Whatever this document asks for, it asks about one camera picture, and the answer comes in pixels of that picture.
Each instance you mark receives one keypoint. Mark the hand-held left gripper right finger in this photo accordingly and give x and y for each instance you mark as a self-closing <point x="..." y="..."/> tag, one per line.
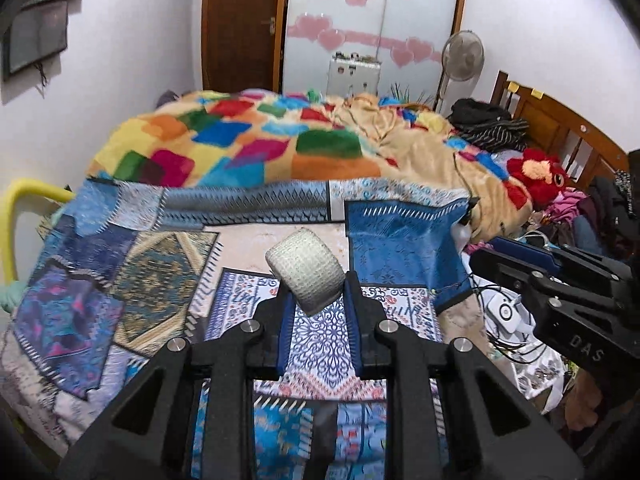
<point x="351" y="332"/>

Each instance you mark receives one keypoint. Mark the white metal box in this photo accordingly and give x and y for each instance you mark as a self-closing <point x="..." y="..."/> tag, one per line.
<point x="352" y="77"/>

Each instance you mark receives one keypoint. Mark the dark spiky plant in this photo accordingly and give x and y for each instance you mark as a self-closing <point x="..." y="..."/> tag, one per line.
<point x="407" y="92"/>

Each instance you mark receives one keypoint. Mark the white wardrobe with pink hearts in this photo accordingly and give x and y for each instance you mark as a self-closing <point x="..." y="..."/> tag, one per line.
<point x="370" y="15"/>

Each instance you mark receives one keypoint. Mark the wooden bed headboard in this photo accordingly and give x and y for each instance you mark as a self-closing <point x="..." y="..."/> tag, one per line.
<point x="560" y="125"/>

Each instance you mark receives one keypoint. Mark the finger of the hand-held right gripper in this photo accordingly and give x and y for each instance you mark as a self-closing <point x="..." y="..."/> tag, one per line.
<point x="505" y="272"/>
<point x="525" y="255"/>

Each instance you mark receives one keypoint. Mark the white round-button device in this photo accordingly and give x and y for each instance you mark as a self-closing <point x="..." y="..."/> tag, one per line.
<point x="504" y="312"/>

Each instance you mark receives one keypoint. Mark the black framed wall panel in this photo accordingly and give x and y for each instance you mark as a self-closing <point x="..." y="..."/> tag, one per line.
<point x="35" y="35"/>

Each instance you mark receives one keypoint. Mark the brown wooden door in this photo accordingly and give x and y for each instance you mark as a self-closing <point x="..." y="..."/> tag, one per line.
<point x="240" y="25"/>

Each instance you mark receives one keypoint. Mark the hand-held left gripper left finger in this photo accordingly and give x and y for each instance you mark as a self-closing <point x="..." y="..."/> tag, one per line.
<point x="286" y="332"/>

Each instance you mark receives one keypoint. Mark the patchwork blue printed bedsheet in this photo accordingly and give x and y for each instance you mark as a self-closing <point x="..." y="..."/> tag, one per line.
<point x="150" y="270"/>

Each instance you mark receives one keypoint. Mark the colourful checked fleece blanket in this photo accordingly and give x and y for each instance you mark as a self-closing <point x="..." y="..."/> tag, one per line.
<point x="280" y="135"/>

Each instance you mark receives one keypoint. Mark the red plush toy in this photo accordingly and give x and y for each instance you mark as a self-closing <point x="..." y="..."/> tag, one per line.
<point x="542" y="175"/>

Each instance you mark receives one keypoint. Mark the black striped clothes pile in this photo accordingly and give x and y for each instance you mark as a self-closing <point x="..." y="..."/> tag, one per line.
<point x="487" y="122"/>

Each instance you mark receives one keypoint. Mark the standing electric fan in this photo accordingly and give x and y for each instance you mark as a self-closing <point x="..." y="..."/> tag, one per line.
<point x="462" y="55"/>

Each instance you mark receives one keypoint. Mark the purple and dark clothes pile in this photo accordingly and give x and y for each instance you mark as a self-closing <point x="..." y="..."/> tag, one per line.
<point x="590" y="210"/>

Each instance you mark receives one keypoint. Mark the white bandage roll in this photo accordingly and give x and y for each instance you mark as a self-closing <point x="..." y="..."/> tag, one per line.
<point x="307" y="270"/>

